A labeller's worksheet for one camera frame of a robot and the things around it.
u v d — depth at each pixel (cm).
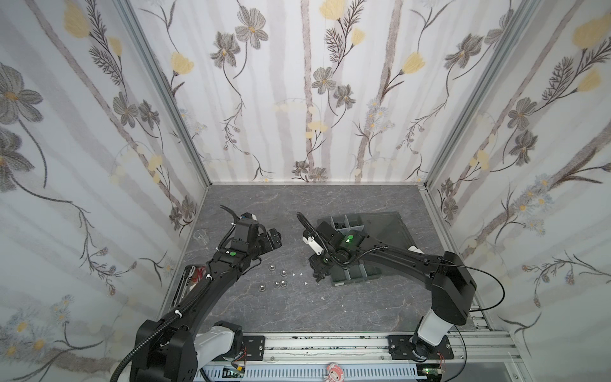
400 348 73
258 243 71
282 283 87
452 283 44
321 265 73
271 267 91
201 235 96
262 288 86
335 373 67
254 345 74
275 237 76
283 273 89
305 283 88
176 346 39
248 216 76
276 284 87
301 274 90
